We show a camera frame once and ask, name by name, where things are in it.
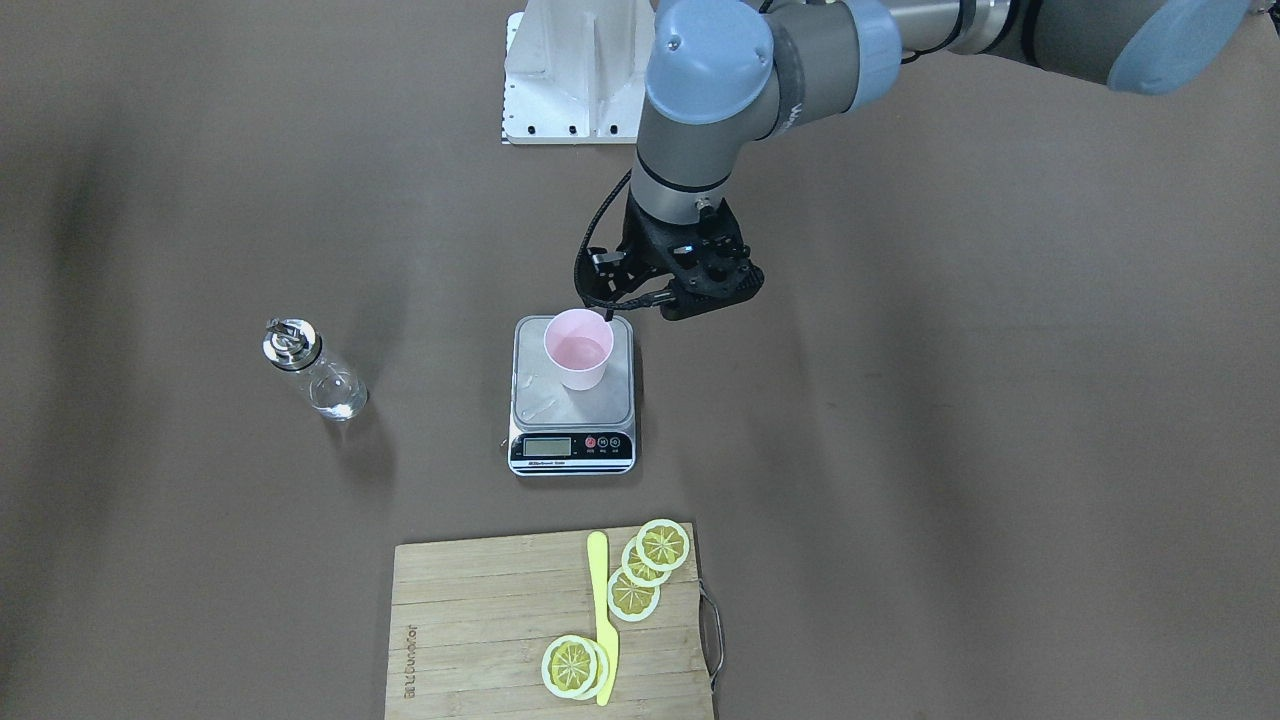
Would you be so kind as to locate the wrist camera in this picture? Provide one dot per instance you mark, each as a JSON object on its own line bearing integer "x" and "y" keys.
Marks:
{"x": 615, "y": 273}

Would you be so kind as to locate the pink plastic cup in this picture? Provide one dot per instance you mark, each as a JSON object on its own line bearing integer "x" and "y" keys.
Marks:
{"x": 580, "y": 343}

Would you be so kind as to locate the yellow plastic knife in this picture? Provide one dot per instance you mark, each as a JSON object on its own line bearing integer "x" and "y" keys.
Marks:
{"x": 606, "y": 635}

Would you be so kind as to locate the lemon slice under front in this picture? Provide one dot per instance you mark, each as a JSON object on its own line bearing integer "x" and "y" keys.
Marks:
{"x": 601, "y": 673}

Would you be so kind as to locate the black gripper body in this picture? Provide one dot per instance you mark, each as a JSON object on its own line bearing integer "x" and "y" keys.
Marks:
{"x": 643, "y": 249}

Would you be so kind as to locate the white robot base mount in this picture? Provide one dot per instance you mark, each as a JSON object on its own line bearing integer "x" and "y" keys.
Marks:
{"x": 575, "y": 72}

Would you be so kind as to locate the bamboo cutting board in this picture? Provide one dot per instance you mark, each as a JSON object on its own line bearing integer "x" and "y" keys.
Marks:
{"x": 471, "y": 619}

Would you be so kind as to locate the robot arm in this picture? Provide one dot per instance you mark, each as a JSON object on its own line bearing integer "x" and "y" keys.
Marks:
{"x": 724, "y": 73}

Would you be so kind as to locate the glass sauce bottle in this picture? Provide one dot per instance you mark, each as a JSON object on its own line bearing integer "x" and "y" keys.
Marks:
{"x": 299, "y": 354}

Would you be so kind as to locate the digital kitchen scale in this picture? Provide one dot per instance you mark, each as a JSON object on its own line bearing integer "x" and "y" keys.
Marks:
{"x": 556, "y": 431}

